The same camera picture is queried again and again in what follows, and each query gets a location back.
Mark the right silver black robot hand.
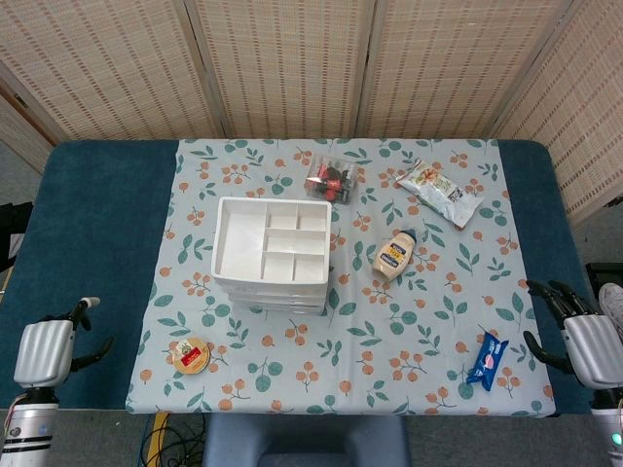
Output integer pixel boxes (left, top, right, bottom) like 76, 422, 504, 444
523, 279, 623, 390

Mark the mayonnaise squeeze bottle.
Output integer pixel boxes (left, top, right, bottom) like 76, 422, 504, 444
371, 230, 418, 281

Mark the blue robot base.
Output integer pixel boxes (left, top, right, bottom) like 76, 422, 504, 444
202, 413, 411, 467

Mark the bamboo folding screen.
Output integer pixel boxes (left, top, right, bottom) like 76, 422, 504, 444
0, 0, 623, 225

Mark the silver white snack bag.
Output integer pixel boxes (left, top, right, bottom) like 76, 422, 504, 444
393, 158, 486, 230

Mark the white plastic drawer organizer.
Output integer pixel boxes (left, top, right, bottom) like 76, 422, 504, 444
210, 196, 334, 316

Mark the floral light blue tablecloth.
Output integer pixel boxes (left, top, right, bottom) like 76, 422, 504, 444
125, 138, 557, 417

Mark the black case beside table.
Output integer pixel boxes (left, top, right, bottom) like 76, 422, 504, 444
583, 262, 623, 296

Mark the teal fabric table cover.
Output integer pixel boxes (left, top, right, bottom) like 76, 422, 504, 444
0, 139, 594, 414

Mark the black equipment beside table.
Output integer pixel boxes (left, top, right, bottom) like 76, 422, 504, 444
0, 201, 33, 274

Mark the white shoe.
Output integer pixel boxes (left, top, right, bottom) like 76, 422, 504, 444
598, 283, 623, 338

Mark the blue cookie packet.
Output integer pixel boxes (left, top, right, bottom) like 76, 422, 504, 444
465, 329, 510, 392

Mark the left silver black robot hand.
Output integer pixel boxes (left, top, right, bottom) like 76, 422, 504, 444
13, 296, 115, 389

